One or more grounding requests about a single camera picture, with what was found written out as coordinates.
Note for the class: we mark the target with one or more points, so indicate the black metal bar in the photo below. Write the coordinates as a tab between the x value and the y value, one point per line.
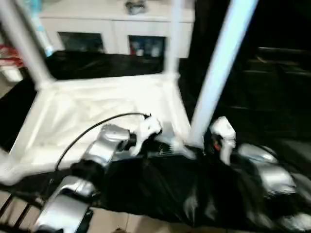
284	52

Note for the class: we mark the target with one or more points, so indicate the white plastic table top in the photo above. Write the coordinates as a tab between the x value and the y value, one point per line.
87	107

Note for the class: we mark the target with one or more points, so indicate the white cabinet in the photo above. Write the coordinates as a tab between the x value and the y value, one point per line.
112	22

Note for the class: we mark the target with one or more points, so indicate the black plastic mat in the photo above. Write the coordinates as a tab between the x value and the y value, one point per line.
170	194

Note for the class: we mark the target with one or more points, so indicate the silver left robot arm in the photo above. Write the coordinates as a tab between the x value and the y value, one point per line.
97	150

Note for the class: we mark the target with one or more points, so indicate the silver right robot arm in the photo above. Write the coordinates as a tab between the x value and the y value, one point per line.
267	170

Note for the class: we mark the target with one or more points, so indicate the grey crumpled bundle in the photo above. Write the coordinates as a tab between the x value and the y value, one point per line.
136	6

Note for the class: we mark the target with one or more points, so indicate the white plastic table leg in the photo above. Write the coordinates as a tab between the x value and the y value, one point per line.
174	34
24	43
221	68

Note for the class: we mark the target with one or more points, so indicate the black metal stand frame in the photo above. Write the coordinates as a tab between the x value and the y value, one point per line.
12	216

